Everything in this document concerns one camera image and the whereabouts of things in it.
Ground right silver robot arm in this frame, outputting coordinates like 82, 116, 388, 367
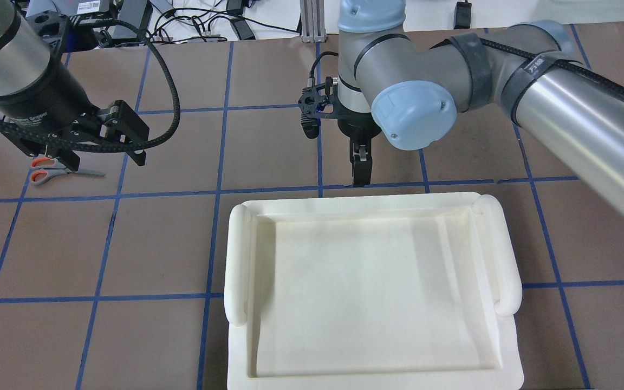
337, 1, 624, 216

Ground orange grey scissors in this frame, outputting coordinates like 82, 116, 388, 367
29, 157, 106, 186

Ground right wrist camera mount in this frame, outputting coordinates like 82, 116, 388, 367
298, 77, 346, 140

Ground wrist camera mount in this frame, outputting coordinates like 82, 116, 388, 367
25, 10, 112, 54
298, 77, 346, 140

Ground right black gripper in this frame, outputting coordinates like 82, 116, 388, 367
337, 118, 382, 187

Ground aluminium frame post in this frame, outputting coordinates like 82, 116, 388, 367
299, 1, 327, 43

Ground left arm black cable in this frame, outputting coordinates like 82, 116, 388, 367
0, 19, 181, 153

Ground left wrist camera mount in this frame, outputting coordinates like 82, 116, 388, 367
25, 10, 112, 54

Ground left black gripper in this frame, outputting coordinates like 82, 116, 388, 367
0, 64, 150, 171

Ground white foam tray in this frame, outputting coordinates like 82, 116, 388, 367
224, 192, 524, 389

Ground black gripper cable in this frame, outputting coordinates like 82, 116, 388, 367
307, 51, 340, 93

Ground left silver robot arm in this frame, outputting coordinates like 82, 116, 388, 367
0, 1, 150, 171

